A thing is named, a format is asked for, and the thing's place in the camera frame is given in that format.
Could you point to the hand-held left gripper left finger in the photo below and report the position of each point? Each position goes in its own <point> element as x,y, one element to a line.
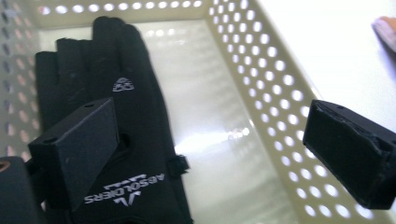
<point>74,152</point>

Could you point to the black glove with white print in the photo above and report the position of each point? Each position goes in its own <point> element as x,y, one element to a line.
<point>140,118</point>

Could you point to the pale yellow plastic basket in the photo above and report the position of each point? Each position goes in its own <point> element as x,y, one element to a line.
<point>218,109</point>

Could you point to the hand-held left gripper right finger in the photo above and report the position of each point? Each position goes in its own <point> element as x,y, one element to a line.
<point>351,152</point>

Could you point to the beige knit glove orange fingertips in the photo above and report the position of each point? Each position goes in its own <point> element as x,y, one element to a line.
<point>387,32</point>

